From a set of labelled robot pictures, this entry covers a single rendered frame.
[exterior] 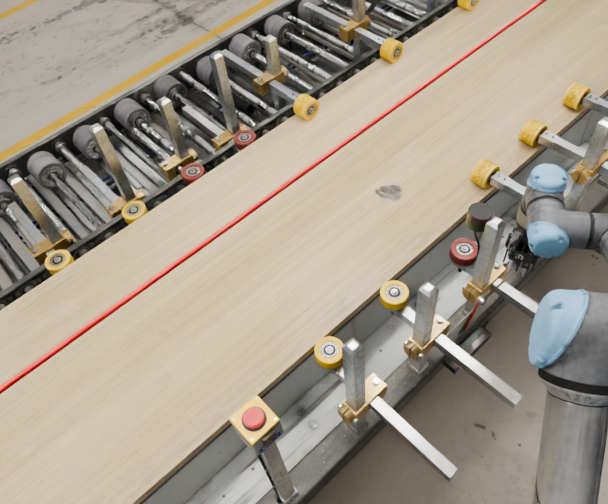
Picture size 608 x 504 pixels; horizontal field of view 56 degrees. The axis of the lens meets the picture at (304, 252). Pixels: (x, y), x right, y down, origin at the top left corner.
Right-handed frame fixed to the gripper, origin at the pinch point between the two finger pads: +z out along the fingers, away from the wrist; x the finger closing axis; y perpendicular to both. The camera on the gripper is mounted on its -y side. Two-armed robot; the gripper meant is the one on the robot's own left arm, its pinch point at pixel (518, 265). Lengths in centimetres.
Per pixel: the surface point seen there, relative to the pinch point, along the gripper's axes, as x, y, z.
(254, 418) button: -34, 71, -22
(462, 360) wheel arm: -4.9, 23.6, 15.3
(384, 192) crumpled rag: -45, -20, 11
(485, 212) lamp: -11.4, -2.6, -12.9
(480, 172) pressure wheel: -19.4, -32.9, 4.2
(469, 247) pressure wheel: -14.2, -9.1, 10.6
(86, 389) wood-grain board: -89, 75, 11
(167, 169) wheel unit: -121, -4, 14
